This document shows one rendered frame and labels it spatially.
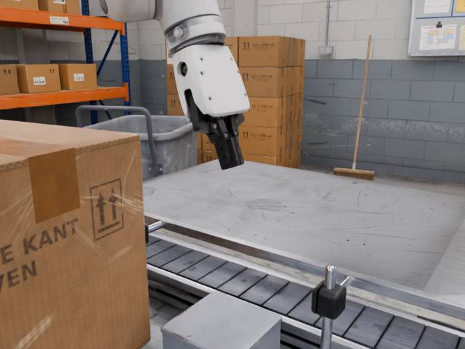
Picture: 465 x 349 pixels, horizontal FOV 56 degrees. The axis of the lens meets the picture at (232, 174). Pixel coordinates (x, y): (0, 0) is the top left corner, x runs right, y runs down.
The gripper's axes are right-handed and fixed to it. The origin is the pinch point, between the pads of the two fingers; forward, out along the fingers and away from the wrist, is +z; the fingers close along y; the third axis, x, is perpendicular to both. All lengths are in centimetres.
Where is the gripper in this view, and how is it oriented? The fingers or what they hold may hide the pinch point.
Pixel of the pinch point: (229, 154)
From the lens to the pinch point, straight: 62.1
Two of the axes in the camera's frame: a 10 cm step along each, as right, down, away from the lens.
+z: 2.8, 9.6, 0.4
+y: 5.9, -2.1, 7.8
